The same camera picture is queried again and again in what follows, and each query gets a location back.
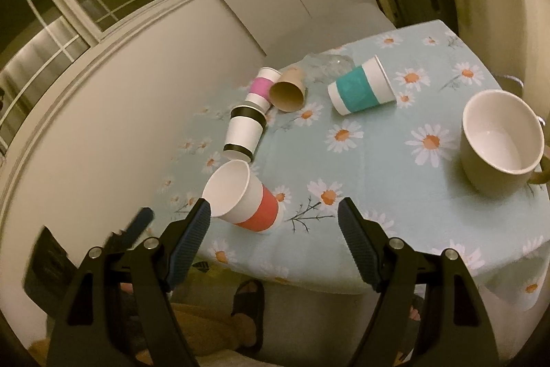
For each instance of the red band paper cup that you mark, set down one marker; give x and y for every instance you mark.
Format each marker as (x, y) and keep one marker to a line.
(240, 197)

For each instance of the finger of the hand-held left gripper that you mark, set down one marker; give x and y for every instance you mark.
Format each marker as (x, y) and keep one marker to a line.
(142, 218)

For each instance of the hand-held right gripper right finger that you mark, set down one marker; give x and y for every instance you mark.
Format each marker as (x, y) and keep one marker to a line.
(354, 236)

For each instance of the pink band paper cup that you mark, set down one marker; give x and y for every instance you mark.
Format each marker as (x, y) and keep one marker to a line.
(261, 88)

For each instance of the brown paper cup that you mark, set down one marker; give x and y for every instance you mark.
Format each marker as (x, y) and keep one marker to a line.
(287, 91)

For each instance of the daisy print blue tablecloth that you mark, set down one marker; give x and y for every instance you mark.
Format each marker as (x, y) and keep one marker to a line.
(386, 160)

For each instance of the black striped white paper cup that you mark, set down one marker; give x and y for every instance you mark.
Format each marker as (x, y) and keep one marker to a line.
(243, 130)

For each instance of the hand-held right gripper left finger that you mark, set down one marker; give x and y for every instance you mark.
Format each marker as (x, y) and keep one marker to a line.
(192, 236)

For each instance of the black slipper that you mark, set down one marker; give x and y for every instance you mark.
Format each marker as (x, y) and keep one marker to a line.
(249, 307)

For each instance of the cream ceramic mug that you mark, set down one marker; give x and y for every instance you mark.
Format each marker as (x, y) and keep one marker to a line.
(498, 143)

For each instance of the teal band paper cup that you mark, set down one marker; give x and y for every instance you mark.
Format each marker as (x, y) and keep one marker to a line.
(361, 86)

